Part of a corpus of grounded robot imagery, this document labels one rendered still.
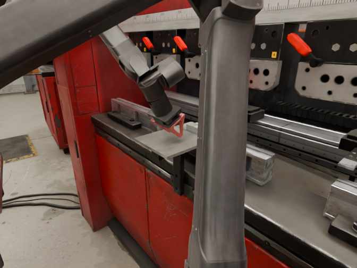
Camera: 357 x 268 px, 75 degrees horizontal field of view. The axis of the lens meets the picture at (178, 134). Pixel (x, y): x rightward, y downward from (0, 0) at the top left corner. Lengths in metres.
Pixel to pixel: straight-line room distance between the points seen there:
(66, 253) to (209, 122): 1.69
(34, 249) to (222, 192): 1.80
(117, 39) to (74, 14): 0.39
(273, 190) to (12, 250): 1.75
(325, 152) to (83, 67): 1.26
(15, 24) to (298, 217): 0.68
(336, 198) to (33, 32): 0.68
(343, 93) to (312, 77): 0.07
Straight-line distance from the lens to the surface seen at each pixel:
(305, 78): 0.63
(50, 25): 0.28
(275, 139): 1.02
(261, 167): 0.77
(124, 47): 0.66
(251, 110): 1.01
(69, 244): 1.92
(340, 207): 0.72
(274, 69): 0.67
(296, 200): 0.77
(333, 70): 0.61
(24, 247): 2.05
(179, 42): 0.85
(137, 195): 1.25
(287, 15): 0.66
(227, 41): 0.30
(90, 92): 1.51
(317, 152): 0.97
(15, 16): 0.30
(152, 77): 0.65
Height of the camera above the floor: 1.30
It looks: 22 degrees down
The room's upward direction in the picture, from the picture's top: straight up
